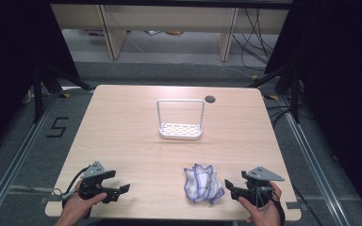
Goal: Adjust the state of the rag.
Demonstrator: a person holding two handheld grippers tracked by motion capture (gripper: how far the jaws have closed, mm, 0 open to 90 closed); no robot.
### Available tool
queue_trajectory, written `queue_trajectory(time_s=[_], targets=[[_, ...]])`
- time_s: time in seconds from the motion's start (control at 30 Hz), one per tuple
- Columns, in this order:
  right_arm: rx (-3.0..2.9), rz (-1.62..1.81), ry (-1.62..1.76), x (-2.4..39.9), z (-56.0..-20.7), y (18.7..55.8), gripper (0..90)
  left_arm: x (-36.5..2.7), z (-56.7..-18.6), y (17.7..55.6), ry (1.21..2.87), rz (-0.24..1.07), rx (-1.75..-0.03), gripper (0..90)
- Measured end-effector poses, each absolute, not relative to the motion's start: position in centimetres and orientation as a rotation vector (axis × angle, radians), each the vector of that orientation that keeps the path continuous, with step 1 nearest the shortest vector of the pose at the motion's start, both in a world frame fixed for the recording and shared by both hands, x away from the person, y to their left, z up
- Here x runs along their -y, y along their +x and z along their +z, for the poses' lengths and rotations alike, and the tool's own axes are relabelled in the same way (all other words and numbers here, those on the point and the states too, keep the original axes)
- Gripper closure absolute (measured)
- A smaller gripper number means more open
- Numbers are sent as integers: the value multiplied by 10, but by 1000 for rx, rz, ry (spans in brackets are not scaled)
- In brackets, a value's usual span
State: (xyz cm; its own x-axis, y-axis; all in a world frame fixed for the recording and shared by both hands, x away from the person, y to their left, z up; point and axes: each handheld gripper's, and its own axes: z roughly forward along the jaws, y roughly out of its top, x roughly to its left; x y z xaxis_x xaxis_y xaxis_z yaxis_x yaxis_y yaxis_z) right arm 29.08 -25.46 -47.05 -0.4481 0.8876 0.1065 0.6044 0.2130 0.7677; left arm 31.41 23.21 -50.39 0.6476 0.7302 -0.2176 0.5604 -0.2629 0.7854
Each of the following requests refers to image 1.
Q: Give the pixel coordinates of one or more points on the grey tape strip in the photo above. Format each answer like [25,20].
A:
[293,205]

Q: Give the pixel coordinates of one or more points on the dark table grommet hole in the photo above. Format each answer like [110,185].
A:
[210,99]

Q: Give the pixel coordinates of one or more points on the person's right hand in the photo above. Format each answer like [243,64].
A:
[262,213]

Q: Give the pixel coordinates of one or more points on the white cloth with purple trim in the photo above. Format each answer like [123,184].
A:
[203,184]

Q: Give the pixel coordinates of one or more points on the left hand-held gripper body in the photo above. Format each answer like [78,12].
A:
[91,185]

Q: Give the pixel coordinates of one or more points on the person's left hand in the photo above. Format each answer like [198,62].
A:
[78,205]

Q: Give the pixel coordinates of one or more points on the black curtain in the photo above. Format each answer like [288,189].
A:
[336,78]
[9,62]

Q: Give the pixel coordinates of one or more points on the light wooden cabinet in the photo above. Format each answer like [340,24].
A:
[169,19]

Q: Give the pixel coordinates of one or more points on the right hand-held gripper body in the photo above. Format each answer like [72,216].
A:
[257,185]

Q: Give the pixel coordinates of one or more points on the black metal stand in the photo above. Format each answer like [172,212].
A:
[293,94]
[39,94]

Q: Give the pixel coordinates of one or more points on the aluminium floor rail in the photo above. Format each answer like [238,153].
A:
[15,163]
[314,163]

